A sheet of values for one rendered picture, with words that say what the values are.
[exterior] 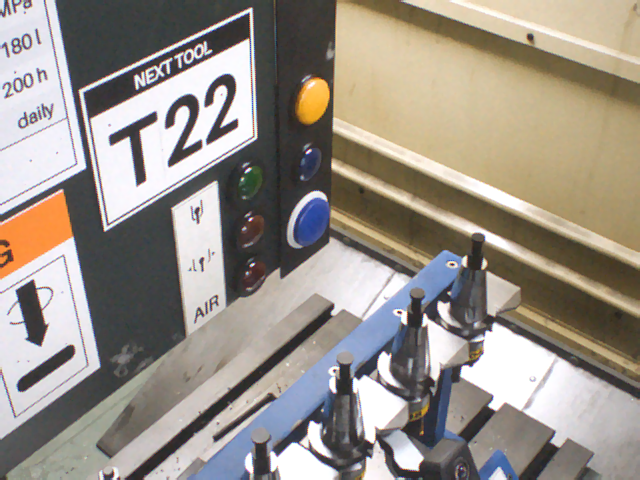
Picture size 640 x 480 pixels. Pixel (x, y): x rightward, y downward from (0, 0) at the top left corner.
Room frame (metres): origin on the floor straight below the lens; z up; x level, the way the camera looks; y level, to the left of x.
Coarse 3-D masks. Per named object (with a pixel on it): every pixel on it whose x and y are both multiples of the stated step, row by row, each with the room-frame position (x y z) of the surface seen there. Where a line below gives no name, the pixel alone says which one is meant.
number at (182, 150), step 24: (216, 72) 0.36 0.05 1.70; (240, 72) 0.37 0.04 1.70; (168, 96) 0.34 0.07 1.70; (192, 96) 0.35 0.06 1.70; (216, 96) 0.36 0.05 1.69; (240, 96) 0.37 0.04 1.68; (168, 120) 0.34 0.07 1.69; (192, 120) 0.35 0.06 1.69; (216, 120) 0.36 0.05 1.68; (240, 120) 0.37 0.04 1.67; (168, 144) 0.33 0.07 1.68; (192, 144) 0.35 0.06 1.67; (216, 144) 0.36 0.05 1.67; (168, 168) 0.33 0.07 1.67
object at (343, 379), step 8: (344, 352) 0.54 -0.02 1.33; (336, 360) 0.54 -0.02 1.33; (344, 360) 0.53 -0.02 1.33; (352, 360) 0.53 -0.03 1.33; (344, 368) 0.53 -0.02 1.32; (336, 376) 0.53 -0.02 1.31; (344, 376) 0.53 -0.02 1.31; (352, 376) 0.53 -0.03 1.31; (336, 384) 0.53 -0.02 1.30; (344, 384) 0.53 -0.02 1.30; (352, 384) 0.53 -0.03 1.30
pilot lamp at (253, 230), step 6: (258, 216) 0.37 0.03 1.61; (252, 222) 0.37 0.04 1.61; (258, 222) 0.37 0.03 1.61; (264, 222) 0.38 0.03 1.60; (246, 228) 0.37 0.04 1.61; (252, 228) 0.37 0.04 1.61; (258, 228) 0.37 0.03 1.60; (264, 228) 0.38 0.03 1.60; (240, 234) 0.36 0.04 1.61; (246, 234) 0.36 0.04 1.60; (252, 234) 0.37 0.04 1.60; (258, 234) 0.37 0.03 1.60; (240, 240) 0.36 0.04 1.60; (246, 240) 0.36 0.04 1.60; (252, 240) 0.37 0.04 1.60; (258, 240) 0.37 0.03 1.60; (246, 246) 0.37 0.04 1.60; (252, 246) 0.37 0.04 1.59
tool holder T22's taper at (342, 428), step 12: (336, 396) 0.53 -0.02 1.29; (348, 396) 0.52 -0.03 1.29; (324, 408) 0.54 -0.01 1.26; (336, 408) 0.52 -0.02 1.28; (348, 408) 0.52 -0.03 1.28; (360, 408) 0.53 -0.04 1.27; (324, 420) 0.53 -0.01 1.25; (336, 420) 0.52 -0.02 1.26; (348, 420) 0.52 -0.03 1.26; (360, 420) 0.53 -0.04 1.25; (324, 432) 0.53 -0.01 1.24; (336, 432) 0.52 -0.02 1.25; (348, 432) 0.52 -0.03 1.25; (360, 432) 0.53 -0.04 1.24; (336, 444) 0.52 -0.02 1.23; (348, 444) 0.52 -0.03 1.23
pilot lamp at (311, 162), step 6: (312, 150) 0.41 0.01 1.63; (318, 150) 0.41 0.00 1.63; (306, 156) 0.40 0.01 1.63; (312, 156) 0.41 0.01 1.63; (318, 156) 0.41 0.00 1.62; (306, 162) 0.40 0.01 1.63; (312, 162) 0.41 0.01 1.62; (318, 162) 0.41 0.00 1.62; (300, 168) 0.40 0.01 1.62; (306, 168) 0.40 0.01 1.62; (312, 168) 0.40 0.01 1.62; (318, 168) 0.41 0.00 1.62; (300, 174) 0.40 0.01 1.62; (306, 174) 0.40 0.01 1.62; (312, 174) 0.41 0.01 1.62
